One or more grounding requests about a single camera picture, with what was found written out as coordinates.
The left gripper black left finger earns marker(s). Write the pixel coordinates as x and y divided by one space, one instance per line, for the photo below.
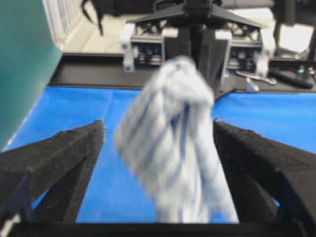
46 181

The black bar tool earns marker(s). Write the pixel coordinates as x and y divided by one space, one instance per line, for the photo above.
294 81

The dark green panel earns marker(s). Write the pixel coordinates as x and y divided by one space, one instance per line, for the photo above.
28 59

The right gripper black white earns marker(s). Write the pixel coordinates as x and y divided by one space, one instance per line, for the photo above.
207 31

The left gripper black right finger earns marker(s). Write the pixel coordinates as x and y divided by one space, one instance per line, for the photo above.
269 181

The silver wrench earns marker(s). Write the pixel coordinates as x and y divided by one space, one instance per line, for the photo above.
255 77

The blue table cloth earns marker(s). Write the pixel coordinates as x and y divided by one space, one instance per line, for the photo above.
113 195

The white blue striped towel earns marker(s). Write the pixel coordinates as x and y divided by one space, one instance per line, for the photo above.
166 140

